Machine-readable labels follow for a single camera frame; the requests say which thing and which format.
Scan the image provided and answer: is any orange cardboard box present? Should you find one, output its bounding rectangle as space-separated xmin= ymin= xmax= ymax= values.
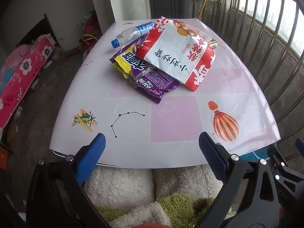
xmin=0 ymin=147 xmax=10 ymax=171

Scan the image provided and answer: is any red white snack bag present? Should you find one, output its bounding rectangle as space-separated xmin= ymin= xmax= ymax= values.
xmin=137 ymin=17 xmax=217 ymax=93

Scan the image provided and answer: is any yellow broomstick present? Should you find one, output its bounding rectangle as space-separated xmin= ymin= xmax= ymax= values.
xmin=198 ymin=0 xmax=212 ymax=19

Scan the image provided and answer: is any clear plastic bottle blue label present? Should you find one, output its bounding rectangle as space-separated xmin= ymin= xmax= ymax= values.
xmin=111 ymin=22 xmax=156 ymax=48

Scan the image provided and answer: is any black bed frame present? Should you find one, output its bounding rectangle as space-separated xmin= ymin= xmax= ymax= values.
xmin=15 ymin=12 xmax=60 ymax=50

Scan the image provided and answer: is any purple yellow snack bag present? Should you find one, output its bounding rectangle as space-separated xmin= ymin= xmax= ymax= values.
xmin=109 ymin=37 xmax=179 ymax=104

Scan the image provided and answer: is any pile of colourful clothes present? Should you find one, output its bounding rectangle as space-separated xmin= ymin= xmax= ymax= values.
xmin=77 ymin=11 xmax=102 ymax=53

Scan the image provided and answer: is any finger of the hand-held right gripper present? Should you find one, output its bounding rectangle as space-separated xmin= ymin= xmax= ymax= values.
xmin=295 ymin=138 xmax=304 ymax=154
xmin=267 ymin=145 xmax=304 ymax=188

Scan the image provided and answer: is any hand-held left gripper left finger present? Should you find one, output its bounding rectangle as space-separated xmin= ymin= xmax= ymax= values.
xmin=26 ymin=133 xmax=112 ymax=228

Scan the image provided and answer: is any white green fluffy rug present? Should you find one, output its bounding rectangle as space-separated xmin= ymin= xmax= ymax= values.
xmin=84 ymin=164 xmax=238 ymax=228

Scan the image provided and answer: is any pink floral blanket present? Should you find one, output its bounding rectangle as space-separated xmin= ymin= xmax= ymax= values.
xmin=0 ymin=38 xmax=55 ymax=129

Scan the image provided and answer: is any blue plastic basket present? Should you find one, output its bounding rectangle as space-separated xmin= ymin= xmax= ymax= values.
xmin=240 ymin=142 xmax=277 ymax=163

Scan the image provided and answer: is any metal railing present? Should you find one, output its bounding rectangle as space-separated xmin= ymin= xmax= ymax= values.
xmin=204 ymin=0 xmax=304 ymax=162

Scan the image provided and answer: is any pink printed tablecloth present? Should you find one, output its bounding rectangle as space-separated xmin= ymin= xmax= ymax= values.
xmin=49 ymin=18 xmax=281 ymax=169

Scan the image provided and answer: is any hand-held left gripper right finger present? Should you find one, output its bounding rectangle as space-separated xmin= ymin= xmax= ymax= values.
xmin=197 ymin=131 xmax=283 ymax=228

